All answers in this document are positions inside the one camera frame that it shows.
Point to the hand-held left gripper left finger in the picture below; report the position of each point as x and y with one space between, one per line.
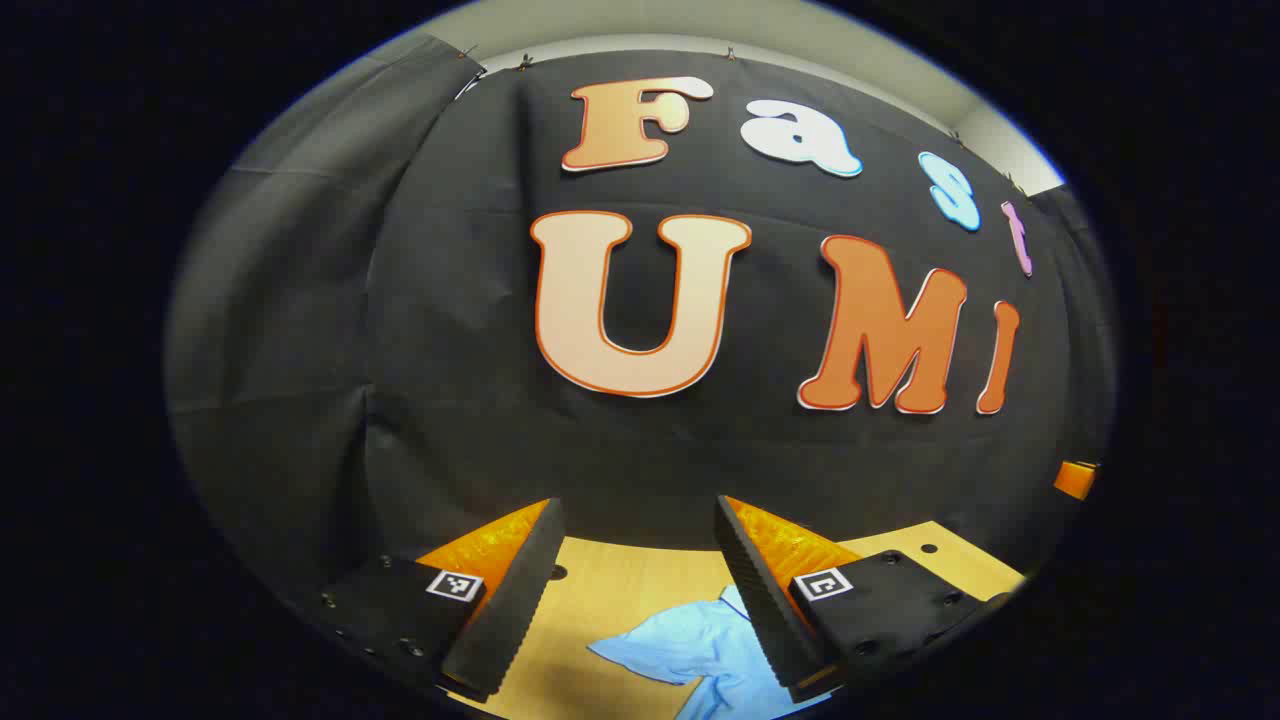
515 590

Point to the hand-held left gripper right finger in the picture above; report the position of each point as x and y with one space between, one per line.
765 590

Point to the light blue T-shirt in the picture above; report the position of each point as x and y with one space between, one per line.
690 640

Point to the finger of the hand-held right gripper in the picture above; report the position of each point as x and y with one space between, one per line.
1075 480

